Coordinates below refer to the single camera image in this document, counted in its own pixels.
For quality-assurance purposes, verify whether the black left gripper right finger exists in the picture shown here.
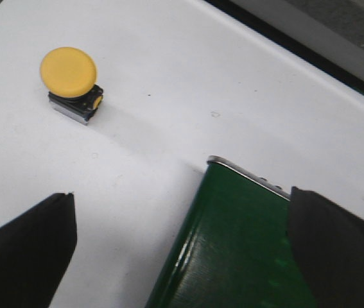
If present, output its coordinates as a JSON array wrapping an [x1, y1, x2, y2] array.
[[288, 187, 364, 307]]

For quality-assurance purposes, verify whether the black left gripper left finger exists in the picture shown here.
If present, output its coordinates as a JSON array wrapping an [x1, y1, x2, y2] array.
[[0, 193, 77, 307]]

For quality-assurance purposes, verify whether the far side conveyor end plate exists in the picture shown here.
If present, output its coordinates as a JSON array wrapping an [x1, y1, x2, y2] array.
[[207, 155, 290, 201]]

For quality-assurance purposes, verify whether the green conveyor belt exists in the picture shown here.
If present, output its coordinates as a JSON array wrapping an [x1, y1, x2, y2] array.
[[147, 164, 316, 307]]

